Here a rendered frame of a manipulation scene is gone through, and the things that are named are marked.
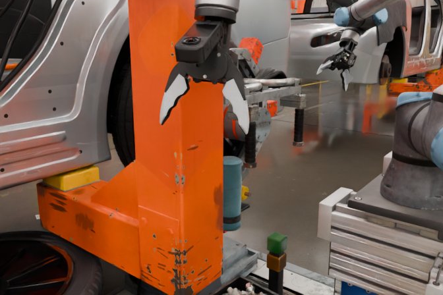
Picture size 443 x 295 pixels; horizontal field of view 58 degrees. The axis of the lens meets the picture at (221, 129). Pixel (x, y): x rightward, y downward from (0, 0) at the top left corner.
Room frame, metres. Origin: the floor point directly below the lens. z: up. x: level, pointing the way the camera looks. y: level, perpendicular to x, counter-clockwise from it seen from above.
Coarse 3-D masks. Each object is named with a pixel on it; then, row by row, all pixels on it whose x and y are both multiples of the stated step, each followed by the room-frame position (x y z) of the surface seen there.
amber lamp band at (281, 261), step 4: (268, 256) 0.93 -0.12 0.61; (272, 256) 0.92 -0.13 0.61; (284, 256) 0.93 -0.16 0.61; (268, 260) 0.93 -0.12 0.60; (272, 260) 0.92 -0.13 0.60; (276, 260) 0.91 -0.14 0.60; (280, 260) 0.91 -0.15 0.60; (284, 260) 0.93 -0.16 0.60; (268, 264) 0.93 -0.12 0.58; (272, 264) 0.92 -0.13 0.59; (276, 264) 0.91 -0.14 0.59; (280, 264) 0.91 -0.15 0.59; (284, 264) 0.93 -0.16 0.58; (268, 268) 0.93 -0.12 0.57; (272, 268) 0.92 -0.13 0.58; (276, 268) 0.91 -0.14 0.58; (280, 268) 0.91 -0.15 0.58
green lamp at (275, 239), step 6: (270, 234) 0.94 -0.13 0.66; (276, 234) 0.94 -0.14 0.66; (282, 234) 0.94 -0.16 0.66; (270, 240) 0.92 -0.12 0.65; (276, 240) 0.92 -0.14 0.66; (282, 240) 0.92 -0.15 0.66; (270, 246) 0.92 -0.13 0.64; (276, 246) 0.91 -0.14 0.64; (282, 246) 0.92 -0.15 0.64; (276, 252) 0.91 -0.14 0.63
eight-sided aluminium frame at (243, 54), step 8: (232, 48) 1.60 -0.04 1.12; (240, 48) 1.58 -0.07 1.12; (240, 56) 1.55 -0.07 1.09; (248, 56) 1.59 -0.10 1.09; (240, 64) 1.62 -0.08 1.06; (248, 64) 1.59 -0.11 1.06; (248, 72) 1.67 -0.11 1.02; (256, 72) 1.64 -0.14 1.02; (264, 88) 1.69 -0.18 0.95; (256, 104) 1.73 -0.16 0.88; (264, 104) 1.70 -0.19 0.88; (256, 144) 1.65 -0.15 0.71; (240, 152) 1.66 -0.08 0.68; (256, 152) 1.65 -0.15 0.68; (248, 168) 1.61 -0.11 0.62
